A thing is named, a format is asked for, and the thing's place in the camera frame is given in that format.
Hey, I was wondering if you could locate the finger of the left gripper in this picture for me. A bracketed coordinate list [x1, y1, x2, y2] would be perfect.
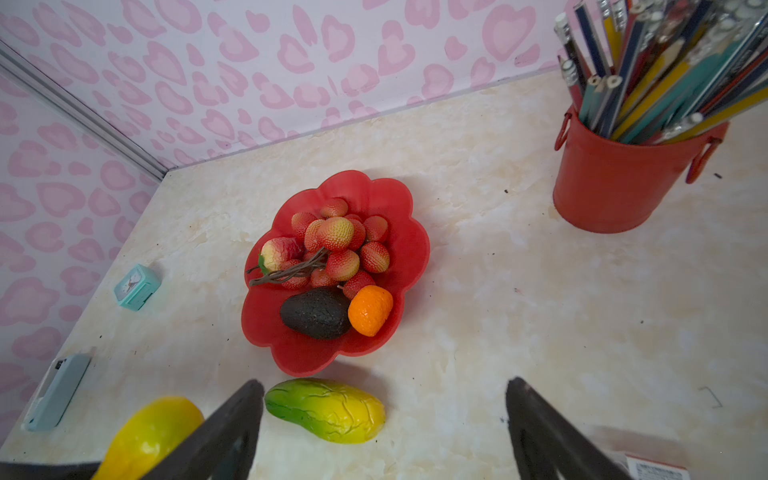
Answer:
[0, 462, 100, 480]

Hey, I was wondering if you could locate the yellow fake fruit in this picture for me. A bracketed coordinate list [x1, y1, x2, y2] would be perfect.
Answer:
[93, 396, 204, 479]

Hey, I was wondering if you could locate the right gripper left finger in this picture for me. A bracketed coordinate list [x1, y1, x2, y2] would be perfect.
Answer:
[144, 379, 264, 479]

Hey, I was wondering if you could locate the white labelled packet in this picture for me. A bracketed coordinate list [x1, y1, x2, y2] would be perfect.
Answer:
[626, 455, 691, 480]

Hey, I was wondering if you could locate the dark fake avocado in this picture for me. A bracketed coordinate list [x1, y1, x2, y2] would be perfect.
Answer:
[279, 287, 351, 340]

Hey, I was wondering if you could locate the red lychee bunch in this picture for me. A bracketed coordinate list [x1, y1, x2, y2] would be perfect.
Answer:
[246, 197, 390, 299]

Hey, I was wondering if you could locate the light blue flat device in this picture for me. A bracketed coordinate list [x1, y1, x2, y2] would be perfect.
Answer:
[22, 353, 91, 432]

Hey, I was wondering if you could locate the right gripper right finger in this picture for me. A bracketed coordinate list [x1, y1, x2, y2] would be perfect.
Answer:
[505, 377, 629, 479]

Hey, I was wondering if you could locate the small fake orange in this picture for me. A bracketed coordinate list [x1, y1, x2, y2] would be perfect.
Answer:
[348, 285, 394, 337]

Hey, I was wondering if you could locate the red pencil bucket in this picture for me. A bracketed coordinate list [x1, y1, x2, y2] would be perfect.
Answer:
[553, 107, 730, 234]

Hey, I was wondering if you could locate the bundle of pencils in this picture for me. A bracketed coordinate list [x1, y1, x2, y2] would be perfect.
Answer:
[554, 1, 767, 146]

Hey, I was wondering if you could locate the pink-red fake strawberry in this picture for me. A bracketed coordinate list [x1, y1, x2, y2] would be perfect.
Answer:
[258, 237, 303, 275]

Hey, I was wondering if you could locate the red flower-shaped fruit bowl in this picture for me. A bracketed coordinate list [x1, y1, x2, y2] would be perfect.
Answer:
[241, 170, 430, 377]

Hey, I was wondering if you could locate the green-yellow fake mango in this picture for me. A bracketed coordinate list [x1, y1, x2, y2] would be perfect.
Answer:
[264, 378, 386, 444]

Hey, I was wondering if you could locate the small teal clock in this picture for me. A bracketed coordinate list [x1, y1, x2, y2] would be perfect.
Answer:
[113, 264, 161, 311]

